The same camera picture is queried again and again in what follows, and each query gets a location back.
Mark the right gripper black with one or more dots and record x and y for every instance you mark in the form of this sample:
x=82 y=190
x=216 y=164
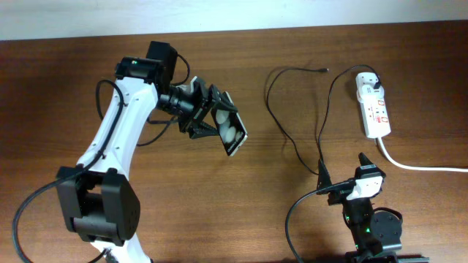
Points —
x=338 y=196

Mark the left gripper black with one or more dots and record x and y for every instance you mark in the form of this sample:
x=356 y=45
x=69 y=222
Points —
x=205 y=103

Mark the black Galaxy flip smartphone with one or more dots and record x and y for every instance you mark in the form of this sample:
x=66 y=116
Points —
x=232 y=130

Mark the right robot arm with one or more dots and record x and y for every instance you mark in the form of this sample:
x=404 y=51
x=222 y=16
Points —
x=376 y=232

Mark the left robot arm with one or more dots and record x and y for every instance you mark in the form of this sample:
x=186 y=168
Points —
x=96 y=199

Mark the white charger plug adapter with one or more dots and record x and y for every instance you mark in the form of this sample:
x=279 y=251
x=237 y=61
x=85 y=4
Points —
x=368 y=87

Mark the white power strip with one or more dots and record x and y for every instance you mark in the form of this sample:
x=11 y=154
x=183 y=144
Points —
x=375 y=118

